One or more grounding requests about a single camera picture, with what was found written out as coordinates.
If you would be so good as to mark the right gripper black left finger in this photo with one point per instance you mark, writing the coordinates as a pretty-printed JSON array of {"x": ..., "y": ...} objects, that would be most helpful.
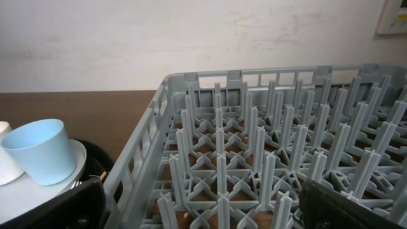
[{"x": 80, "y": 207}]

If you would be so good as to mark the wooden chopstick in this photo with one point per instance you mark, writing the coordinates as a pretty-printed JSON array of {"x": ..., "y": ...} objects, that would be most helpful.
[{"x": 103, "y": 176}]

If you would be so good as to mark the light blue plastic cup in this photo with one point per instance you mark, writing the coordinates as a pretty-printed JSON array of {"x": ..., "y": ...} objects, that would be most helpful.
[{"x": 41, "y": 148}]

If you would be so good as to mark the cream white cup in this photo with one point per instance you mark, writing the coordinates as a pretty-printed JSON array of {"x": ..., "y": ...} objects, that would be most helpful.
[{"x": 10, "y": 170}]

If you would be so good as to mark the grey dishwasher rack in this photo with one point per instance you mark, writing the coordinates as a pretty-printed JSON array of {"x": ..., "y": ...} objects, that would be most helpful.
[{"x": 232, "y": 149}]

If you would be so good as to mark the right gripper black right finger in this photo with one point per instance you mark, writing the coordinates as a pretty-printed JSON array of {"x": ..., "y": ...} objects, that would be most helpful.
[{"x": 323, "y": 208}]

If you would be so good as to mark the wall-mounted control panel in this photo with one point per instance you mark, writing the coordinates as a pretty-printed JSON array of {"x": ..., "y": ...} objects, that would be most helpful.
[{"x": 393, "y": 18}]

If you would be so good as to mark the round black tray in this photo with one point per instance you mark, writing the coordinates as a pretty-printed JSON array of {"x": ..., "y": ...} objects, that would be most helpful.
[{"x": 97, "y": 160}]

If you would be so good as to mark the pale grey plate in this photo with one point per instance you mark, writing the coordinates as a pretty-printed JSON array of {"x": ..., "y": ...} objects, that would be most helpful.
[{"x": 24, "y": 194}]

